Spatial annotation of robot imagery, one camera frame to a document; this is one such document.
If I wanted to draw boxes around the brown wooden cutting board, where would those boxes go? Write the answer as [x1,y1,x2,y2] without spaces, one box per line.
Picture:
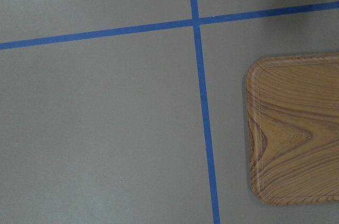
[245,53,338,205]

